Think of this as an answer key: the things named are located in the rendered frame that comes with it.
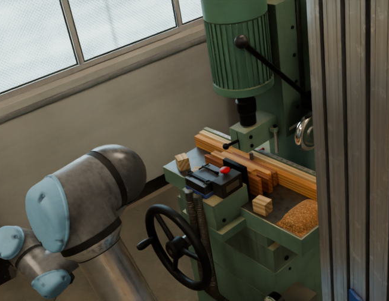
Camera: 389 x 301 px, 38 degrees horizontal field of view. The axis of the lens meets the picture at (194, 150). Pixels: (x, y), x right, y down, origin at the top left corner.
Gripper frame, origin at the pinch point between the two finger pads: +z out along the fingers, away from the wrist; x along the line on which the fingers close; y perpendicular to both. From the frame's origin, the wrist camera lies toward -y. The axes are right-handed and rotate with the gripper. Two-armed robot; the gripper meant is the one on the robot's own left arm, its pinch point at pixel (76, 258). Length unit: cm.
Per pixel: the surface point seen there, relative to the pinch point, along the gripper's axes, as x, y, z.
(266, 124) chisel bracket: -65, 14, 16
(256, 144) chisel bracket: -59, 10, 16
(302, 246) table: -58, -24, 5
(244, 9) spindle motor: -73, 33, -18
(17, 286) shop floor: 82, 30, 113
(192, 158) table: -38, 21, 32
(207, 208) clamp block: -38.9, -3.0, 5.7
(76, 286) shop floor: 53, 17, 115
